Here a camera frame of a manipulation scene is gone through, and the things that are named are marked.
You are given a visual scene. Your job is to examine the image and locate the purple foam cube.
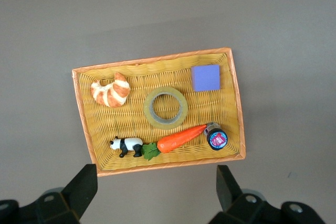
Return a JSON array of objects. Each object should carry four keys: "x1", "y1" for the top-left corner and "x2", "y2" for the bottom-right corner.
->
[{"x1": 190, "y1": 64, "x2": 221, "y2": 92}]

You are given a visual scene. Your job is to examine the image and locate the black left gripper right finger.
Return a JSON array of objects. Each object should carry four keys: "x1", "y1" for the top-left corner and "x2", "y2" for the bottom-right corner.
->
[{"x1": 209, "y1": 165, "x2": 327, "y2": 224}]

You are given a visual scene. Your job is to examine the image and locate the toy panda figure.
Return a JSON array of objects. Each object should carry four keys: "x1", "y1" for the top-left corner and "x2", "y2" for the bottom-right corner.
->
[{"x1": 109, "y1": 136, "x2": 144, "y2": 158}]

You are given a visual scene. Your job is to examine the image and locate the small bottle blue pink cap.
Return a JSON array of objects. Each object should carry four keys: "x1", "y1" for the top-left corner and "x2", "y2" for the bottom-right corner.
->
[{"x1": 203, "y1": 121, "x2": 228, "y2": 152}]

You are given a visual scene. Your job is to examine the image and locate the orange toy carrot green leaves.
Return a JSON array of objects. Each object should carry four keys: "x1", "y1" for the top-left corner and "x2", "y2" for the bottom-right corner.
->
[{"x1": 141, "y1": 123, "x2": 208, "y2": 162}]

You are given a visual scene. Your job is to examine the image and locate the toy croissant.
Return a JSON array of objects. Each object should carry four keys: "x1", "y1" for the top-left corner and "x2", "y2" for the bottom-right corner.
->
[{"x1": 90, "y1": 72, "x2": 131, "y2": 108}]

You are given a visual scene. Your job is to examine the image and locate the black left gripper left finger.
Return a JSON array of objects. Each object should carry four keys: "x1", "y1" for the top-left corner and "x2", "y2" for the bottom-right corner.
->
[{"x1": 0, "y1": 163, "x2": 99, "y2": 224}]

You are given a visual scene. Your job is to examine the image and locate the yellow clear tape roll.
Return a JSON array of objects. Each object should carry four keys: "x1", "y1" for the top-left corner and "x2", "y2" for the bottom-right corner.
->
[{"x1": 143, "y1": 86, "x2": 188, "y2": 130}]

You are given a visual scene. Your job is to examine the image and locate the yellow wicker basket orange rim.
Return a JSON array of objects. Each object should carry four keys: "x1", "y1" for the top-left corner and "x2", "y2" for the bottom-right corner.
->
[{"x1": 71, "y1": 47, "x2": 247, "y2": 178}]

